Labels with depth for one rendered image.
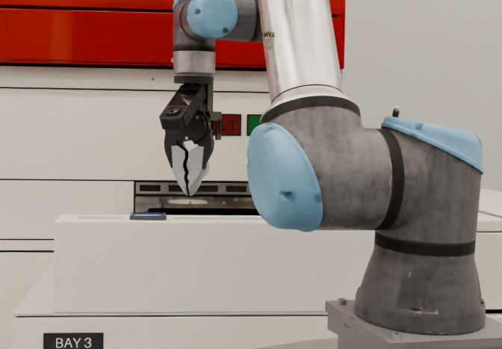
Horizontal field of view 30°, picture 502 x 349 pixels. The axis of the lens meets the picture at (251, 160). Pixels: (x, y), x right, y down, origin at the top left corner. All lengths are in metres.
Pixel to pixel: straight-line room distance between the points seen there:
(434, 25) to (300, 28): 2.63
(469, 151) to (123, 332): 0.65
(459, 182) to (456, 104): 2.66
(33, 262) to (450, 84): 2.08
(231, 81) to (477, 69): 1.83
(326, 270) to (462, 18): 2.37
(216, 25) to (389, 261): 0.61
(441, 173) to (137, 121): 1.11
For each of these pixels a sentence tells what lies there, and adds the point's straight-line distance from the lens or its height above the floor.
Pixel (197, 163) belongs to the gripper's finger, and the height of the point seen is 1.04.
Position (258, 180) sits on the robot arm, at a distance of 1.04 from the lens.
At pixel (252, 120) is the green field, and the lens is 2.06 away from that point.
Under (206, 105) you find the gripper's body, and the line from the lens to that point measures 1.70.
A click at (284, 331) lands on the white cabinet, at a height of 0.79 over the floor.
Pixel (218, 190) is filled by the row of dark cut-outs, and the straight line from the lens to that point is 2.06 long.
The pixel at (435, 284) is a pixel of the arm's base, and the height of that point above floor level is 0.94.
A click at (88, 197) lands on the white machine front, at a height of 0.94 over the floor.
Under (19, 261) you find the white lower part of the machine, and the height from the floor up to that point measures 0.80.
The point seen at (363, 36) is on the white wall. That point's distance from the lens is 3.63.
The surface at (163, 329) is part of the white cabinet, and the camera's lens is 1.46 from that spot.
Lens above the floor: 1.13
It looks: 3 degrees down
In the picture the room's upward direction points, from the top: 1 degrees clockwise
